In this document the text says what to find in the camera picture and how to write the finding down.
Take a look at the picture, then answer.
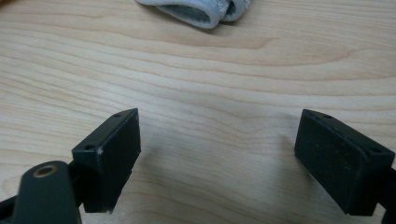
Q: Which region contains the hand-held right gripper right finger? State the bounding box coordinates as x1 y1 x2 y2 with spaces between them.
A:
293 108 396 217

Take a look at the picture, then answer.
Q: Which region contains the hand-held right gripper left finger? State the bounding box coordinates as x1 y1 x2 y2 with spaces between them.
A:
71 107 142 215

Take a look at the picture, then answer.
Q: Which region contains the grey fluffy towel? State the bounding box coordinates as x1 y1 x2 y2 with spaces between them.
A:
134 0 252 30

